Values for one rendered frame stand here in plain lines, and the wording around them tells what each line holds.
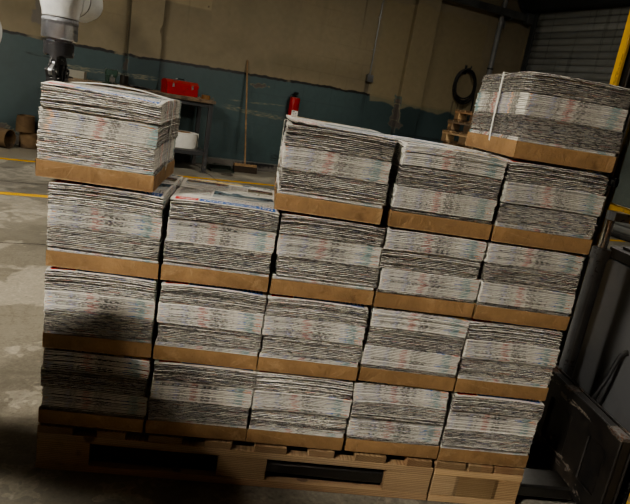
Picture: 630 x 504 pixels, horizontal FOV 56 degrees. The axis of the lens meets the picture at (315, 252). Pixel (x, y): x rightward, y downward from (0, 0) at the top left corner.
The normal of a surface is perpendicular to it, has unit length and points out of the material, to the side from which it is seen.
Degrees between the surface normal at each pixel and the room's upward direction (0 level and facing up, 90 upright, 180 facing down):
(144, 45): 90
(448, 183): 90
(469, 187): 90
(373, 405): 90
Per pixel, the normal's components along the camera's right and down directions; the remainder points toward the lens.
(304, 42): 0.39, 0.29
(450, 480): 0.09, 0.26
